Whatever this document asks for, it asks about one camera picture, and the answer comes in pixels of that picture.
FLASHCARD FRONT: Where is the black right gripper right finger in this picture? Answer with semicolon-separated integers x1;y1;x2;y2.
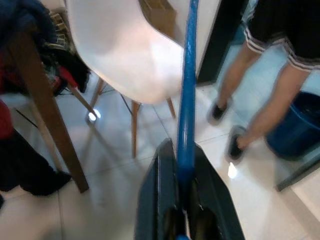
186;143;247;240

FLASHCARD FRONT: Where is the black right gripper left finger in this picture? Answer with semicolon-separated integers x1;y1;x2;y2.
134;137;185;240

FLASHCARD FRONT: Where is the blue plastic hanger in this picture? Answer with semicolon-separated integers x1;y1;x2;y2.
174;0;202;240

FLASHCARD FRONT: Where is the blue plastic bucket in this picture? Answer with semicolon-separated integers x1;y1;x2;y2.
264;91;320;161

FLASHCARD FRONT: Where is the person in black shorts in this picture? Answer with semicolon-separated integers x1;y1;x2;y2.
207;0;320;166

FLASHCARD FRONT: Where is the dark brown wooden table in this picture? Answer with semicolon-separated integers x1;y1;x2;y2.
0;22;91;194

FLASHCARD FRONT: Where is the white chair with wooden legs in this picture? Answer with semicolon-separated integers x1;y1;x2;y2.
63;0;187;159

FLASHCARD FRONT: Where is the black garment with red trim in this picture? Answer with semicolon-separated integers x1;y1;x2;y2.
39;42;91;97

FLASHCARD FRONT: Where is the navy blue garment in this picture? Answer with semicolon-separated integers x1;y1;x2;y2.
0;0;56;53

